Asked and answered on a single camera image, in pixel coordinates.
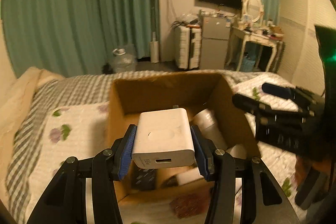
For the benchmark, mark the light blue earbuds case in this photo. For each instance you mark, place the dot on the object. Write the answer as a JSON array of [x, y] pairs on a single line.
[[238, 151]]

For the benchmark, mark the clear water jug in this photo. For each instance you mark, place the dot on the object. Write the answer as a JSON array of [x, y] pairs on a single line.
[[124, 59]]

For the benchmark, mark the person's right hand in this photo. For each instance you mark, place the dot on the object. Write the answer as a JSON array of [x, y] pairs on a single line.
[[315, 182]]

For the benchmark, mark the white flat mop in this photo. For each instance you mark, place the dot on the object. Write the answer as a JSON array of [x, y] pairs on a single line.
[[154, 50]]

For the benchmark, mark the white louvered wardrobe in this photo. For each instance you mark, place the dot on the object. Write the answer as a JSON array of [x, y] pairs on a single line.
[[300, 63]]

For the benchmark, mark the white wall charger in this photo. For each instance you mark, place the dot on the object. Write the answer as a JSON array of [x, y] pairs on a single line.
[[163, 140]]

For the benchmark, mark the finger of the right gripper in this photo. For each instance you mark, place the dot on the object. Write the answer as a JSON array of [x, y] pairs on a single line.
[[301, 97], [254, 107]]

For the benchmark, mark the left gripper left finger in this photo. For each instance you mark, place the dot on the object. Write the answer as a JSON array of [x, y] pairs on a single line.
[[64, 199]]

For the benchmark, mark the white floral quilt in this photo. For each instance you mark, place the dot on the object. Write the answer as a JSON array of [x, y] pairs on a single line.
[[79, 131]]

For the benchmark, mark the white round jar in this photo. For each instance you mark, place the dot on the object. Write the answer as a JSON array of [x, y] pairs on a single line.
[[206, 122]]

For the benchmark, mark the open cardboard box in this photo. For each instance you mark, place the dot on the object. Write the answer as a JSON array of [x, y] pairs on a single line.
[[161, 105]]

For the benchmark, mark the black remote control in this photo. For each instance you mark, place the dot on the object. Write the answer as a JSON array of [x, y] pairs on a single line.
[[143, 179]]

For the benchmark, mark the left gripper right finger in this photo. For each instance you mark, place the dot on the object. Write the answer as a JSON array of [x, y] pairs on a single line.
[[262, 198]]

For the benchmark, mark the dark suitcase by wardrobe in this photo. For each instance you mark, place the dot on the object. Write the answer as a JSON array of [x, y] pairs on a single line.
[[278, 57]]

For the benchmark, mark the white rectangular power adapter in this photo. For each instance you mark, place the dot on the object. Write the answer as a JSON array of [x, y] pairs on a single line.
[[188, 176]]

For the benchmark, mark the blue laundry basket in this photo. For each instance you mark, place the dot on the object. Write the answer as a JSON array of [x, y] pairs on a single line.
[[246, 65]]

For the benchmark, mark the silver mini fridge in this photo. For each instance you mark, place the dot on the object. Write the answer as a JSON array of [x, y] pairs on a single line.
[[214, 46]]

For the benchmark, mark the oval vanity mirror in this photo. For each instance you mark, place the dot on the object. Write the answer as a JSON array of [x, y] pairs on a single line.
[[253, 10]]

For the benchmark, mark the green window curtain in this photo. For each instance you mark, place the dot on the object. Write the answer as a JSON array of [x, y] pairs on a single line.
[[75, 37]]

